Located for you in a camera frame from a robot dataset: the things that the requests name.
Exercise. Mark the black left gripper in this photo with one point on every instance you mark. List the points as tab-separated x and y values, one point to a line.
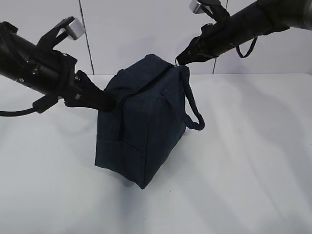
52	74

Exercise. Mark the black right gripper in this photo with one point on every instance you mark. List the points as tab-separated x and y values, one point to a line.
200	48

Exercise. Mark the navy blue lunch bag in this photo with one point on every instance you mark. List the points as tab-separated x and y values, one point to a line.
154	107

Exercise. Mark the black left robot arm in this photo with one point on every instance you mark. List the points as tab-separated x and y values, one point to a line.
15	61

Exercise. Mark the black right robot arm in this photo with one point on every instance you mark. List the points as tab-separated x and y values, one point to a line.
241	30

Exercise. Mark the silver wrist camera on right gripper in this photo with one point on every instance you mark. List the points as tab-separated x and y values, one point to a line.
212	8

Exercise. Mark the silver wrist camera on gripper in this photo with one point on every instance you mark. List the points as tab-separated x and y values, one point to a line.
212	8
70	28

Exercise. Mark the silver wrist camera on left gripper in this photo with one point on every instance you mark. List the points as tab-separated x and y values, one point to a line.
70	28

